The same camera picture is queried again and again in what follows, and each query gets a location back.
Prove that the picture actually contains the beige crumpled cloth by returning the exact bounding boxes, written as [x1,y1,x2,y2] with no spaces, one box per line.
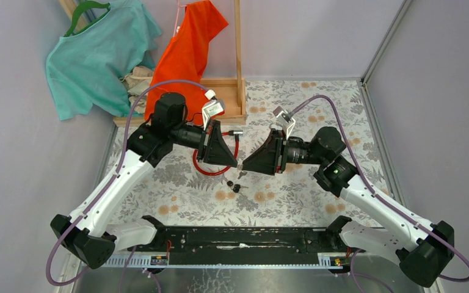
[120,66,153,106]

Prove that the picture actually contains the floral table mat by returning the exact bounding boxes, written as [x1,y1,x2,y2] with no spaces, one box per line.
[110,81,389,227]

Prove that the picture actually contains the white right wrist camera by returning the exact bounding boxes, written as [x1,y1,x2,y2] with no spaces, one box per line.
[272,106,296,139]

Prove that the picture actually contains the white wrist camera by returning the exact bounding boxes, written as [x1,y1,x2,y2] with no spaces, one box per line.
[202,99,225,130]
[272,106,296,139]

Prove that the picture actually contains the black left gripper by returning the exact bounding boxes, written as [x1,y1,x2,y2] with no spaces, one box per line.
[168,118,237,166]

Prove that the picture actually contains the red cable lock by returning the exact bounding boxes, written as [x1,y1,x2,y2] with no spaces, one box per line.
[193,129,244,176]

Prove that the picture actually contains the black headed keys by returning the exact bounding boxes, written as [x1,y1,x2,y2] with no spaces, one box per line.
[226,180,248,194]

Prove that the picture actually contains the pink clothes hanger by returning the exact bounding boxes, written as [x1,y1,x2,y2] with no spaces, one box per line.
[172,0,187,37]

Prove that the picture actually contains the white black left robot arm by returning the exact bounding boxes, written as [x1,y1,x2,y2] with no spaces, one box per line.
[51,90,238,269]

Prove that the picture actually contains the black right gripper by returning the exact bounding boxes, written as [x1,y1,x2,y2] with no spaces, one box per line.
[242,128,326,176]

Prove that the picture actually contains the aluminium frame rail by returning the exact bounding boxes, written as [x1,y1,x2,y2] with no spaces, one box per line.
[361,0,415,87]

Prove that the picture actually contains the orange shirt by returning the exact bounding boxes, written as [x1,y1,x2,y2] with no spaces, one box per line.
[144,1,228,125]

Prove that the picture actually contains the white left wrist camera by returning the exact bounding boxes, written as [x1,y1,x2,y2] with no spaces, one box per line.
[202,99,225,130]

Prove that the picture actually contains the green clothes hanger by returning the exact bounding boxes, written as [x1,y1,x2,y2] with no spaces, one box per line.
[60,1,111,37]

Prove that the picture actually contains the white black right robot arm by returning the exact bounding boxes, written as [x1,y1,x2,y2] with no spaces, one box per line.
[242,126,454,288]

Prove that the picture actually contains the teal shirt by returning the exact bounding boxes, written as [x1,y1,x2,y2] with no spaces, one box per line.
[46,1,162,121]

